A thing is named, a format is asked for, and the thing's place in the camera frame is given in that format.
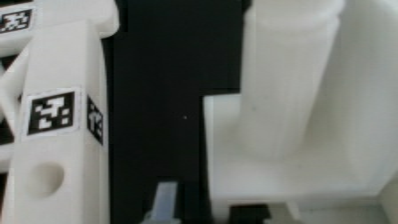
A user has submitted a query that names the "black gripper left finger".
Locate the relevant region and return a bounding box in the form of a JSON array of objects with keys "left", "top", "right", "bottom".
[{"left": 140, "top": 180, "right": 213, "bottom": 224}]

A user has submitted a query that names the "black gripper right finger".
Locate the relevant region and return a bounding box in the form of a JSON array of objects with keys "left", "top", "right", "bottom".
[{"left": 229, "top": 204, "right": 272, "bottom": 224}]

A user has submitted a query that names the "white chair seat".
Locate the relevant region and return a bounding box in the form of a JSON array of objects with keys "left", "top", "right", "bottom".
[{"left": 202, "top": 0, "right": 398, "bottom": 224}]

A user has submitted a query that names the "white chair backrest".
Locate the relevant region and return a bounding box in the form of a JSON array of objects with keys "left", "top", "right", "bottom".
[{"left": 0, "top": 0, "right": 119, "bottom": 224}]

